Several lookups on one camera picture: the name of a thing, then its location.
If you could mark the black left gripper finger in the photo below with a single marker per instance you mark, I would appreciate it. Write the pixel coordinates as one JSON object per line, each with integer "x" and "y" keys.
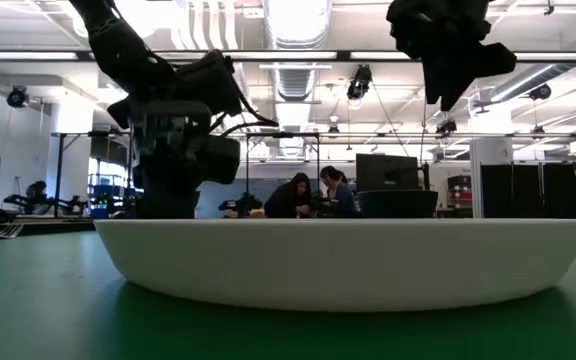
{"x": 183, "y": 195}
{"x": 152, "y": 195}

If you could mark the black background robot arm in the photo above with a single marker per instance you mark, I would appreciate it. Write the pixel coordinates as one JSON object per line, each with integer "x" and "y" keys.
{"x": 38, "y": 200}
{"x": 242, "y": 204}

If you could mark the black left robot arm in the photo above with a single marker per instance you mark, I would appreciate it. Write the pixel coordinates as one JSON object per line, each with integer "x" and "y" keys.
{"x": 128, "y": 55}

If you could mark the person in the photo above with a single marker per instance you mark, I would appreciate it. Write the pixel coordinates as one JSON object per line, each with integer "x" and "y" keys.
{"x": 340, "y": 197}
{"x": 288, "y": 200}

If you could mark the white pillar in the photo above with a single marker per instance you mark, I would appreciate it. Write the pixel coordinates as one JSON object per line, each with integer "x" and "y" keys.
{"x": 490, "y": 175}

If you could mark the black computer monitor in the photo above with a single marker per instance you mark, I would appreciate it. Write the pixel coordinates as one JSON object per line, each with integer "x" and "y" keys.
{"x": 387, "y": 172}

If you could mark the red and white shelf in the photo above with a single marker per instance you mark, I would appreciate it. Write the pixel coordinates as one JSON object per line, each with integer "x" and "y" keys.
{"x": 460, "y": 192}

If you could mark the black room partition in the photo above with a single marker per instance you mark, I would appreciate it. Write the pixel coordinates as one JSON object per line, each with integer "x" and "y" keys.
{"x": 543, "y": 190}

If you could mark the white round plate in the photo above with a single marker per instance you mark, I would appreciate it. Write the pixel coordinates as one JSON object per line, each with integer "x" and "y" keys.
{"x": 338, "y": 260}

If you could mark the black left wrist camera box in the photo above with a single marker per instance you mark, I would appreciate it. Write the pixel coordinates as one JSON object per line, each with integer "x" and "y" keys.
{"x": 218, "y": 160}

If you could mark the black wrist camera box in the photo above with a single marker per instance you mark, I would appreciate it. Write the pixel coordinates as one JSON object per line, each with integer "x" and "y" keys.
{"x": 500, "y": 60}
{"x": 218, "y": 160}

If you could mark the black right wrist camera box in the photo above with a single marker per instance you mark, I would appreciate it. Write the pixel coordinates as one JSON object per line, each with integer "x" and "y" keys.
{"x": 500, "y": 60}

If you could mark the black hanging camera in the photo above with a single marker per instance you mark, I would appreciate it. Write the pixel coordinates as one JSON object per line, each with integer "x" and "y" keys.
{"x": 17, "y": 96}
{"x": 540, "y": 92}
{"x": 359, "y": 82}

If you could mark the black overhead frame beam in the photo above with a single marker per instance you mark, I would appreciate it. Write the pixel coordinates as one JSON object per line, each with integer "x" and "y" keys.
{"x": 318, "y": 55}

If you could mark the silver ceiling air duct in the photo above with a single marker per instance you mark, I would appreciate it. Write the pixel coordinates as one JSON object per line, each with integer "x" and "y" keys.
{"x": 295, "y": 30}

